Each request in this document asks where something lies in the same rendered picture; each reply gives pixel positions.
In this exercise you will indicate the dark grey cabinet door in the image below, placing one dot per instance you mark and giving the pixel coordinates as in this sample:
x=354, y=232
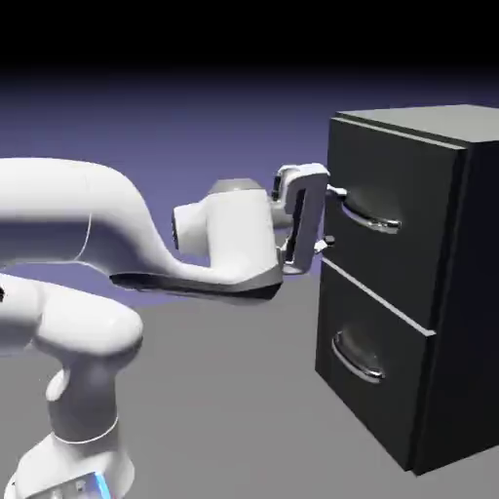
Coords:
x=390, y=249
x=370, y=362

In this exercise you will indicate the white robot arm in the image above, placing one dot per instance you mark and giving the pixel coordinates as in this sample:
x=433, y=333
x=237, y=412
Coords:
x=117, y=218

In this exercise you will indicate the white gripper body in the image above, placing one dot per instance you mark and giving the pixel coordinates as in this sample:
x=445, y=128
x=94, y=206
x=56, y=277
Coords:
x=308, y=218

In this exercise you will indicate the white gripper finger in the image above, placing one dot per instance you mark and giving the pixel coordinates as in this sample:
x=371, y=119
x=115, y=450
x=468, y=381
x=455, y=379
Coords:
x=326, y=242
x=337, y=190

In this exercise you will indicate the dark grey cabinet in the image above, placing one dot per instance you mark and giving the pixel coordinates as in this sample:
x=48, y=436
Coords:
x=448, y=273

